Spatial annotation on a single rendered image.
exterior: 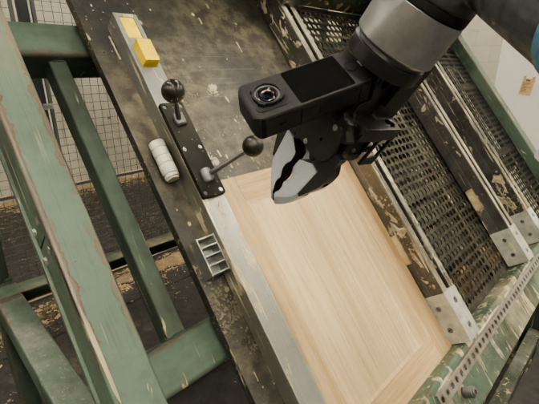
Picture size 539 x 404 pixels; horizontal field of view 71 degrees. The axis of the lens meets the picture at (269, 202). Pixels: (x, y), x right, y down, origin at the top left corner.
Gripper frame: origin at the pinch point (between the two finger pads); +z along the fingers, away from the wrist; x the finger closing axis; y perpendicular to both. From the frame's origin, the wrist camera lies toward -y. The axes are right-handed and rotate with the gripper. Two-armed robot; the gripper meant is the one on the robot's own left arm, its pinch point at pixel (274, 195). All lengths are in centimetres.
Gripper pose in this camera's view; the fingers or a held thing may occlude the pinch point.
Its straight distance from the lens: 45.4
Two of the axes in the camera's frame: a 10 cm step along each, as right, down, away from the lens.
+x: -4.5, -7.8, 4.3
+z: -4.2, 6.1, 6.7
